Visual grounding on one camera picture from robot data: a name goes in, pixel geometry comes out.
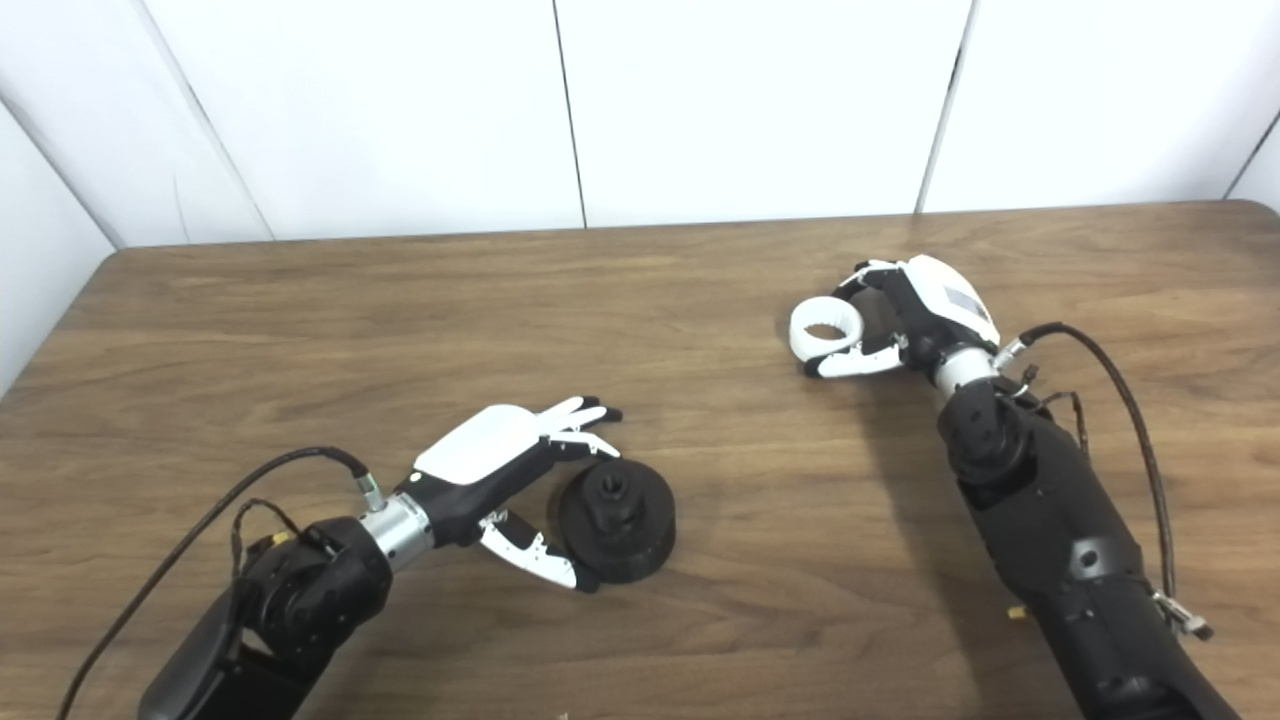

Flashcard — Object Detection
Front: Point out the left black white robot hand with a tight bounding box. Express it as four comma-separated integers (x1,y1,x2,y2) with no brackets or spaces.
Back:
398,396,623,593

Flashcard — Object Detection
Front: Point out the thin wire with yellow plug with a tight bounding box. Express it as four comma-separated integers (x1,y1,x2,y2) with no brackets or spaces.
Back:
232,498,303,579

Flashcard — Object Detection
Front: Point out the thin black wire loop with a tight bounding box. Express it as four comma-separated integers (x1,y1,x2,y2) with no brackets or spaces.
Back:
1010,365,1091,456

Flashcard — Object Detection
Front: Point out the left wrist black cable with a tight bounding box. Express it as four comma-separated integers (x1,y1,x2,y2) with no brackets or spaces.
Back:
58,446,386,720

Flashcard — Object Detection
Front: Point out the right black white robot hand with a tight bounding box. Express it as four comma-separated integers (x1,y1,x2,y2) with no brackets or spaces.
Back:
803,254,1002,381

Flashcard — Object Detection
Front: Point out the round black plastic part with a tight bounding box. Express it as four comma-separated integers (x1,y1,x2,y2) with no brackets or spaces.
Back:
558,458,678,585

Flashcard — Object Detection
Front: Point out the white plastic ring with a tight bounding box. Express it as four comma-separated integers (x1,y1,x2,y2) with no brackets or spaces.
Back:
789,297,864,362

